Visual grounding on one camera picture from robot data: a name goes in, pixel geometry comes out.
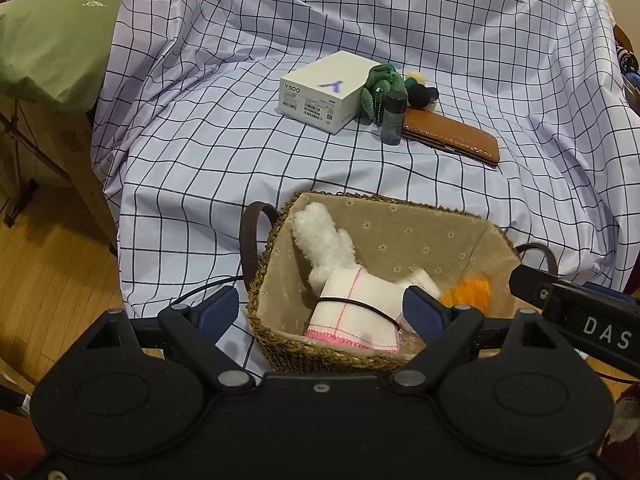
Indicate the white and pink towel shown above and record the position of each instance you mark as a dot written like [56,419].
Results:
[350,305]

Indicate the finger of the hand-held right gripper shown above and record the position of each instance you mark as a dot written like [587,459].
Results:
[612,292]
[600,327]

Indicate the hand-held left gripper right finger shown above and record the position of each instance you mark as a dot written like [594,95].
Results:
[425,310]

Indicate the white fluffy plush toy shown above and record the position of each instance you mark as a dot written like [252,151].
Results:
[320,240]

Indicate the grey-green cosmetic bottle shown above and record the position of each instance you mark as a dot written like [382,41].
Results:
[394,120]

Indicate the brown leather case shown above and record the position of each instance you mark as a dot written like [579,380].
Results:
[450,135]

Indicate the black and yellow pompom toy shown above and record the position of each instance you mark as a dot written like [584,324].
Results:
[424,97]

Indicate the white cardboard box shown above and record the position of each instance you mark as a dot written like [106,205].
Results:
[325,85]

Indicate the person's dark red fuzzy clothing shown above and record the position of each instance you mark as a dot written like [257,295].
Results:
[622,425]

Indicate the white checked bed sheet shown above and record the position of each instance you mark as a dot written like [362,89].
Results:
[250,170]

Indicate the blue ball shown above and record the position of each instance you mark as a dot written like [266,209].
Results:
[634,80]

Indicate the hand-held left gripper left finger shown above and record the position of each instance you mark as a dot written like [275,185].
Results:
[216,307]

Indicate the black metal frame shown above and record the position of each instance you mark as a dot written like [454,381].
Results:
[30,150]

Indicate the white tissue pack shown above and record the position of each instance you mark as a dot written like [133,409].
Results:
[422,280]

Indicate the woven basket with fabric lining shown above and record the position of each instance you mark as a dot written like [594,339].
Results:
[400,230]

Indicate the green pillow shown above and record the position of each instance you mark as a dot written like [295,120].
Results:
[50,45]

